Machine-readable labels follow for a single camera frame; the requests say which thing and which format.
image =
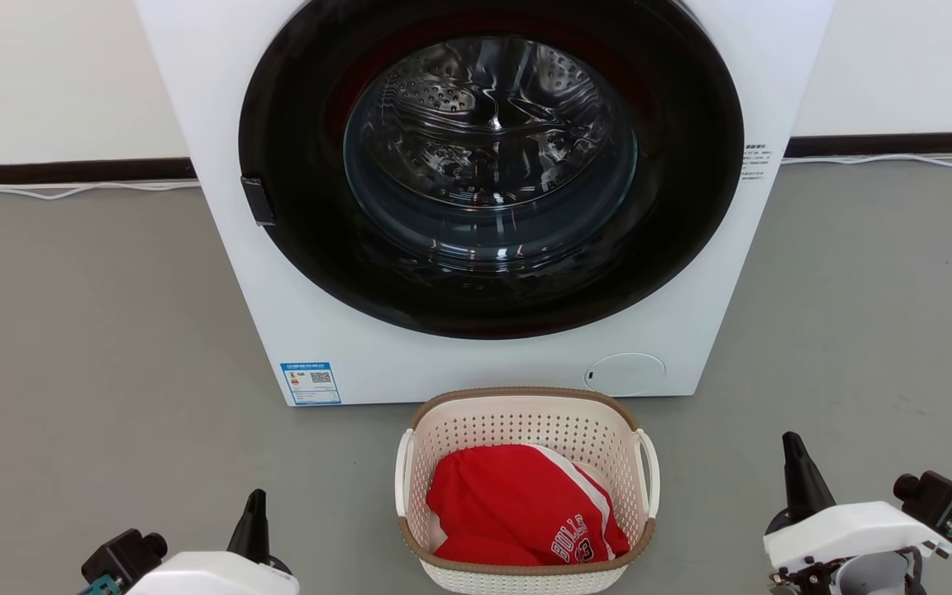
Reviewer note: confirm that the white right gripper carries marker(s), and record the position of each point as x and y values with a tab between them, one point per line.
848	533

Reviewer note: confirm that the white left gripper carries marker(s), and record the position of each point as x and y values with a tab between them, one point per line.
211	577

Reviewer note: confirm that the white perforated plastic laundry basket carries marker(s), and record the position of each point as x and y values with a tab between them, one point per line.
525	417

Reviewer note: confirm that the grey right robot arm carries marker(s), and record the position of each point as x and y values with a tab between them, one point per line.
885	576

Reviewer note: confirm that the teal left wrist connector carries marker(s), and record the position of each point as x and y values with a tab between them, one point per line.
100	587

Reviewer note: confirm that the blue energy label sticker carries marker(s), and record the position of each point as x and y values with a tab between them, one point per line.
311	383

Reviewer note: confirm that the round white filter cover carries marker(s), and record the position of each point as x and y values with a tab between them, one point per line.
626	375

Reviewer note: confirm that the white front-load washing machine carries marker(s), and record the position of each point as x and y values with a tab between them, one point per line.
245	314

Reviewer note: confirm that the red Bulls jersey garment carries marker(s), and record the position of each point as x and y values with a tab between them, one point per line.
501	504

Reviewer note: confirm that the small printed text sticker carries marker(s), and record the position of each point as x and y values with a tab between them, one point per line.
755	162

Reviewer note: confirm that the black round glass washer door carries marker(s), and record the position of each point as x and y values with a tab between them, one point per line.
294	140

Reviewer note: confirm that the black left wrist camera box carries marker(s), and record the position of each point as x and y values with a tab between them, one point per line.
125	555

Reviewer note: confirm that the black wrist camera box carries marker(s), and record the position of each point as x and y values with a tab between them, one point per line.
939	500
125	555

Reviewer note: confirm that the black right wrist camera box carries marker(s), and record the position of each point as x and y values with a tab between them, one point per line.
939	500

